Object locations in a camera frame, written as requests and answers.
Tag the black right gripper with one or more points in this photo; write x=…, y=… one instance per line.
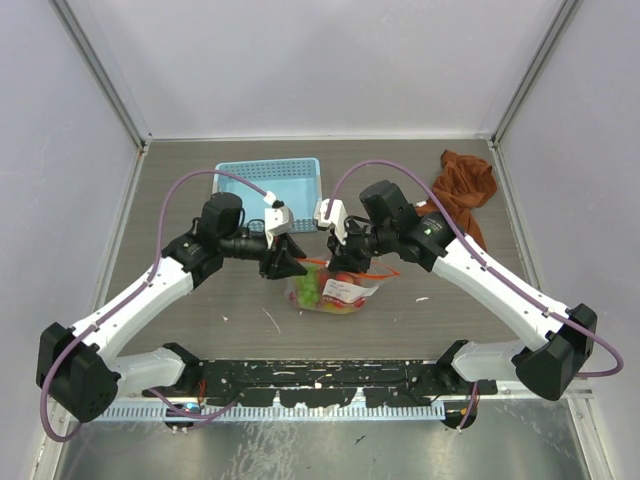
x=344, y=256

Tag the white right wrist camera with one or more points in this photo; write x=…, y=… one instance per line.
x=331, y=216

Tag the green grape bunch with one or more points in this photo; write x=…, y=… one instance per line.
x=307, y=290

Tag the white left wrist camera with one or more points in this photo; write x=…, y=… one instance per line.
x=278, y=220

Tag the aluminium frame post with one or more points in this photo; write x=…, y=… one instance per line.
x=560, y=22
x=84, y=29

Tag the brown cloth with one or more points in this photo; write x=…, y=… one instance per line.
x=465, y=183

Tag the left aluminium frame post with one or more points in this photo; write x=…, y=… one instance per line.
x=84, y=29

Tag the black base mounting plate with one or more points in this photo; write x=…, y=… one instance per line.
x=314, y=384

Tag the slotted cable duct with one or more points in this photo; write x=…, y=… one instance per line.
x=141, y=411

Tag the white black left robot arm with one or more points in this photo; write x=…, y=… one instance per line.
x=81, y=367

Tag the light blue plastic basket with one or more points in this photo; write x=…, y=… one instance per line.
x=296, y=182

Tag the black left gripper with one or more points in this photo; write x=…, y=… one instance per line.
x=281, y=259

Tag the clear zip top bag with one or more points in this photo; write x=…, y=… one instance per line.
x=372, y=280

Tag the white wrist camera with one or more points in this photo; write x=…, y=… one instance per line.
x=331, y=216
x=278, y=220

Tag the right aluminium frame post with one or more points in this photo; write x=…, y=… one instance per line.
x=560, y=22

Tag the red strawberry cluster with leaves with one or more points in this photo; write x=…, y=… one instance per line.
x=341, y=292

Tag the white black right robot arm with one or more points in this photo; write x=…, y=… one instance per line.
x=553, y=340

